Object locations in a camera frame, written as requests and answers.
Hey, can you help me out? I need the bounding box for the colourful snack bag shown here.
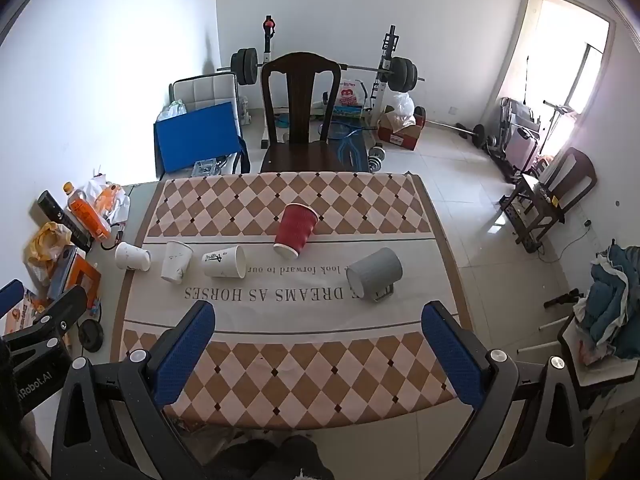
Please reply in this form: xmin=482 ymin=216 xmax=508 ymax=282
xmin=2 ymin=289 xmax=49 ymax=335

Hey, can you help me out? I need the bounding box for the white paper cup with print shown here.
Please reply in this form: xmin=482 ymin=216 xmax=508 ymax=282
xmin=201 ymin=245 xmax=247 ymax=280

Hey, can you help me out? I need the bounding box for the white paper cup upside down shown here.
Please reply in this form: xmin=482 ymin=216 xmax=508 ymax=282
xmin=160 ymin=240 xmax=193 ymax=285

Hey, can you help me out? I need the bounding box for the dark wooden side chair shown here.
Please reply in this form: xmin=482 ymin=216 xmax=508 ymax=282
xmin=499 ymin=148 xmax=598 ymax=254

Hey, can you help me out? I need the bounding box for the black round lid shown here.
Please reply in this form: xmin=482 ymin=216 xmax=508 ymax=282
xmin=78 ymin=318 xmax=104 ymax=353

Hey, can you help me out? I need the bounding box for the red cardboard box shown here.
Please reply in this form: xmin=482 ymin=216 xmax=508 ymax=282
xmin=376 ymin=105 xmax=427 ymax=151

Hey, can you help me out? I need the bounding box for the red ribbed paper cup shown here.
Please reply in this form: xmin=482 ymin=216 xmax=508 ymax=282
xmin=273 ymin=203 xmax=319 ymax=260

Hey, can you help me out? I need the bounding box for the yellow plastic bag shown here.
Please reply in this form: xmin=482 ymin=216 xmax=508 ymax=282
xmin=25 ymin=221 xmax=72 ymax=286

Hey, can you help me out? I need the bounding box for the checkered brown table cloth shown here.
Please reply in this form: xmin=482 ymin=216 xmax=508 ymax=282
xmin=111 ymin=172 xmax=470 ymax=429

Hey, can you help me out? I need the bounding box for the orange box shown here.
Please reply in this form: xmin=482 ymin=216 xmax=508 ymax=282
xmin=47 ymin=245 xmax=101 ymax=310

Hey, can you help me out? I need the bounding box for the pile of clothes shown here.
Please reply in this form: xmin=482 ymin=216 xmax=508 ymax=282
xmin=574 ymin=242 xmax=639 ymax=366

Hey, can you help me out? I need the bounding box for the red white plastic bag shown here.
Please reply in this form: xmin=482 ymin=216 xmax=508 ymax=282
xmin=336 ymin=79 xmax=368 ymax=107

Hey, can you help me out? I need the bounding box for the grey ribbed mug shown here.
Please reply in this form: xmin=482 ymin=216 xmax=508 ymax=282
xmin=346 ymin=247 xmax=404 ymax=302

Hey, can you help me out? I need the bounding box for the white weight rack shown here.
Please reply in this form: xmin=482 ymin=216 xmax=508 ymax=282
xmin=368 ymin=24 xmax=399 ymax=128

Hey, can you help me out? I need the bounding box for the white padded bench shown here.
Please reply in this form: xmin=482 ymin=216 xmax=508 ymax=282
xmin=168 ymin=72 xmax=238 ymax=114

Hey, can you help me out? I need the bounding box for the white plastic bag on table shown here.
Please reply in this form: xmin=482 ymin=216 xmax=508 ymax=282
xmin=79 ymin=174 xmax=131 ymax=226

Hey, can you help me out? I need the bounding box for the orange juice bottle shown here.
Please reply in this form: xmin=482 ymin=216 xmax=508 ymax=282
xmin=63 ymin=181 xmax=111 ymax=242

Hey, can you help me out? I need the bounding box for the small barbell on floor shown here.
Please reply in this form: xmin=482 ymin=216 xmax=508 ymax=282
xmin=426 ymin=119 xmax=486 ymax=148

